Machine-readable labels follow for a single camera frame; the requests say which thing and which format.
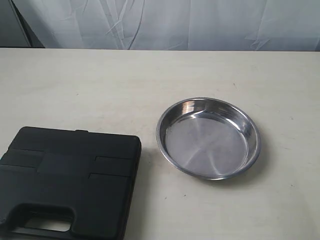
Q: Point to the black plastic tool case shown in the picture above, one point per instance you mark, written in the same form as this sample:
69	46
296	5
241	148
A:
67	184

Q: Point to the round stainless steel tray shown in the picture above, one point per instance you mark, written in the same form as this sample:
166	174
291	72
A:
208	138

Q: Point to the white wrinkled backdrop curtain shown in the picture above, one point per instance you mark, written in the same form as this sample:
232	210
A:
175	25

